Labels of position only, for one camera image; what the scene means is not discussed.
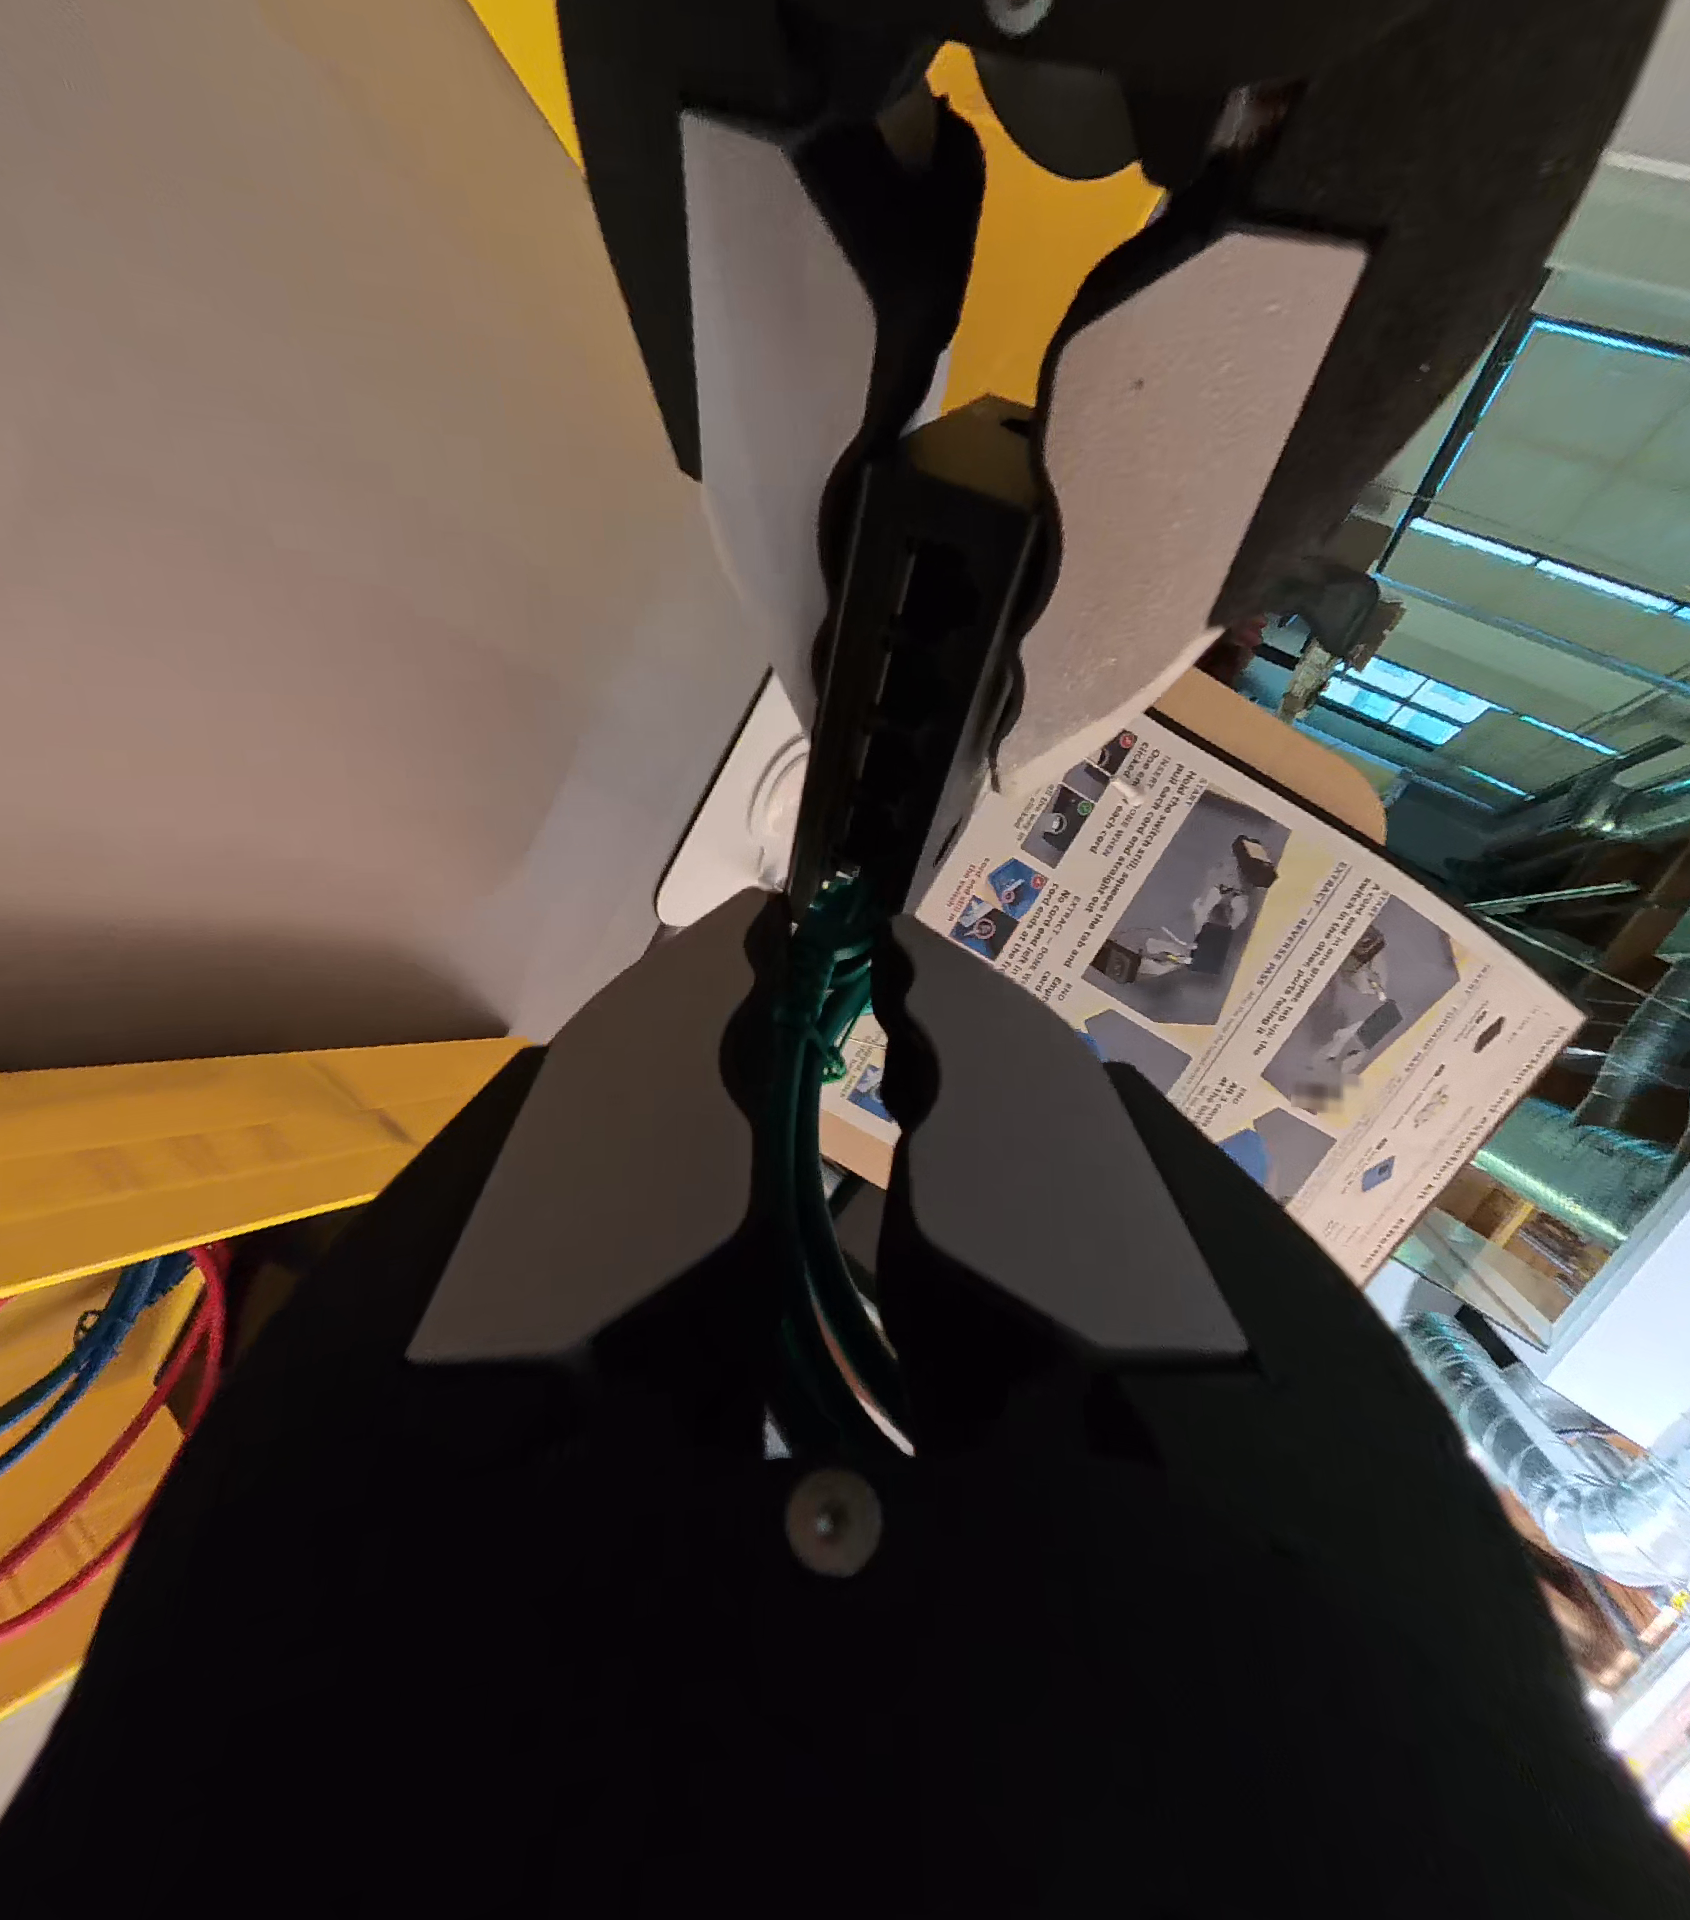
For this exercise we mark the wooden poster board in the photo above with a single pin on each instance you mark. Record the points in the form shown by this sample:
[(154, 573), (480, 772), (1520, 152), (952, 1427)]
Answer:
[(1295, 750)]

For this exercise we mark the printed instruction poster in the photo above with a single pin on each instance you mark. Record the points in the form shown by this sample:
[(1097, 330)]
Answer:
[(1235, 961)]

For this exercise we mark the yellow plastic bin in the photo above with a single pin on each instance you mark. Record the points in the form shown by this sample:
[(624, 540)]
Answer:
[(1040, 224), (185, 1141)]

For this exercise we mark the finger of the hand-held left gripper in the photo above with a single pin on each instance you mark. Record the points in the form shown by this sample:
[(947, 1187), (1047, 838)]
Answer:
[(771, 375), (1175, 481)]

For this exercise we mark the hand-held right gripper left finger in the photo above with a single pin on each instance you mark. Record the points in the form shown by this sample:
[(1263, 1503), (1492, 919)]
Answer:
[(591, 1185)]

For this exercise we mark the silver ventilation ducts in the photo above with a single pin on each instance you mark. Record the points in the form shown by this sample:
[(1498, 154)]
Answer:
[(1580, 1485)]

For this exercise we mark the black network switch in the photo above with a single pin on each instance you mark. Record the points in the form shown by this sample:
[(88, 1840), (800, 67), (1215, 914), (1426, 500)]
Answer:
[(921, 631)]

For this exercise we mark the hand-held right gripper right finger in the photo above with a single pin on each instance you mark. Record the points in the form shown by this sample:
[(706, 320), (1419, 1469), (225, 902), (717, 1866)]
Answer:
[(1040, 1185)]

